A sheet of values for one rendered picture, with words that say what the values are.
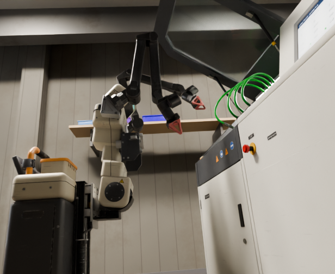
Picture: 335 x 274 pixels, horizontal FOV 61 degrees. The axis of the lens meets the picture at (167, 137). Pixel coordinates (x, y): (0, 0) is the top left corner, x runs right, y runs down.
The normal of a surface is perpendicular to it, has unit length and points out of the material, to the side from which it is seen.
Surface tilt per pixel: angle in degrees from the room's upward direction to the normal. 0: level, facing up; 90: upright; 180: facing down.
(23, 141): 90
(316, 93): 90
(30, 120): 90
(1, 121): 90
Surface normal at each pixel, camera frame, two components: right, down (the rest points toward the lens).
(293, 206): -0.98, 0.00
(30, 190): 0.04, -0.35
